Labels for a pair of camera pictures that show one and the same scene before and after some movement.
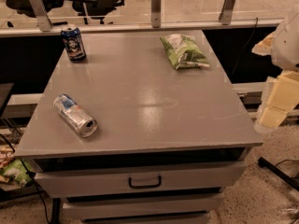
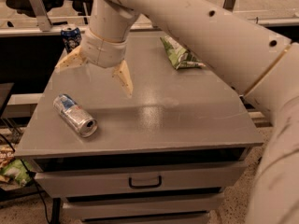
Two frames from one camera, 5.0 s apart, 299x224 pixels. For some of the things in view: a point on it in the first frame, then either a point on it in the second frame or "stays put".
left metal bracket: (39, 9) stays put
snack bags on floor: (12, 169) stays put
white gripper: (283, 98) to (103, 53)
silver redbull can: (75, 116) stays put
